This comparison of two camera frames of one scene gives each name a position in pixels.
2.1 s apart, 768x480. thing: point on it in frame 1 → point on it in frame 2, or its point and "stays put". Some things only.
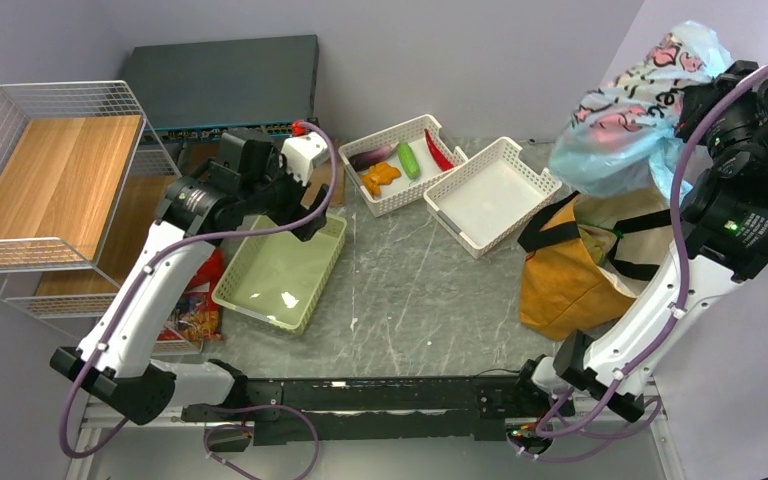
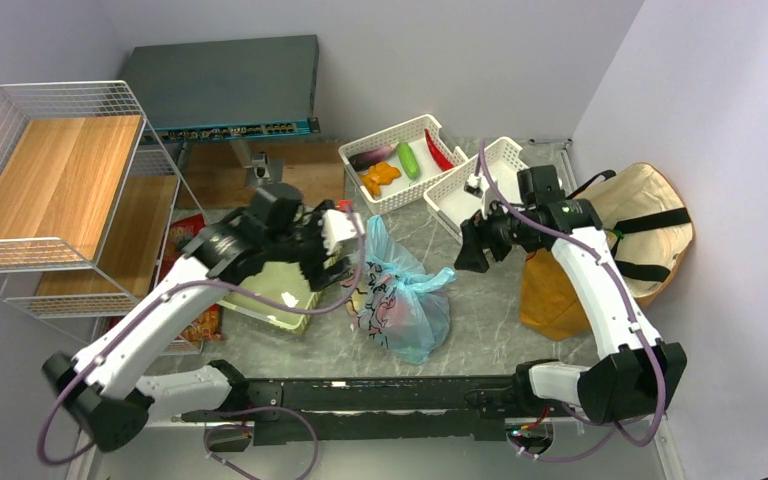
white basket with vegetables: (391, 169) stays put
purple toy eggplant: (362, 161) stays put
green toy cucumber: (408, 160) stays put
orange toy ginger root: (377, 176) stays put
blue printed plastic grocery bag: (621, 139) → (399, 305)
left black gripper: (297, 214) → (317, 274)
